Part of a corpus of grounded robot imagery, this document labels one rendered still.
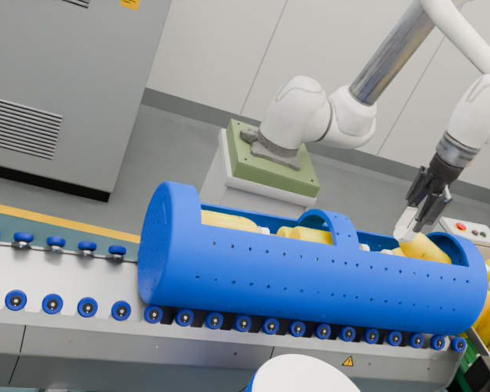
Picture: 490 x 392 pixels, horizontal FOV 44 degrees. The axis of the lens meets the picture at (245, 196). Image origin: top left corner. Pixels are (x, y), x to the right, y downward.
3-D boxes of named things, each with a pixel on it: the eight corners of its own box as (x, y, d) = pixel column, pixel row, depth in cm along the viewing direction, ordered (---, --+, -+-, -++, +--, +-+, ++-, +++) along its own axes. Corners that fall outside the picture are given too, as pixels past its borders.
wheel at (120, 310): (112, 299, 136) (113, 300, 134) (131, 301, 138) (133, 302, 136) (108, 319, 136) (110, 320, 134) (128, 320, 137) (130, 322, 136)
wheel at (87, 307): (78, 295, 133) (79, 296, 131) (99, 297, 135) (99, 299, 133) (75, 316, 133) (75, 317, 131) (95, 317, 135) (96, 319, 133)
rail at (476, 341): (429, 276, 199) (434, 269, 197) (432, 276, 199) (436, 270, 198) (493, 376, 168) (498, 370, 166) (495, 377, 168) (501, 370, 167)
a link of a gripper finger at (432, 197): (445, 181, 146) (448, 183, 145) (426, 222, 150) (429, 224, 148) (432, 178, 144) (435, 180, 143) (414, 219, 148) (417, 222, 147)
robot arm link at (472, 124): (459, 147, 133) (502, 155, 139) (498, 85, 125) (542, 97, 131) (434, 122, 141) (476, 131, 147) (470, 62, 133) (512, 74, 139)
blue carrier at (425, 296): (133, 243, 157) (165, 156, 142) (406, 282, 190) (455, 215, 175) (140, 330, 136) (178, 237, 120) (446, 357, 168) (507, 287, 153)
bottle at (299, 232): (288, 258, 149) (351, 267, 156) (302, 250, 143) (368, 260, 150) (288, 231, 152) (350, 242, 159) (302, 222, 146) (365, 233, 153)
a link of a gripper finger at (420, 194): (431, 176, 145) (428, 173, 146) (405, 206, 152) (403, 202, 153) (443, 180, 146) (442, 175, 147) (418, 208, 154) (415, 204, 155)
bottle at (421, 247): (423, 267, 169) (386, 237, 158) (442, 250, 167) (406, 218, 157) (437, 282, 163) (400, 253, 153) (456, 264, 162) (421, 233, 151)
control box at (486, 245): (426, 238, 208) (442, 215, 203) (470, 246, 216) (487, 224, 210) (439, 257, 201) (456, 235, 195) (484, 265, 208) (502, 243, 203)
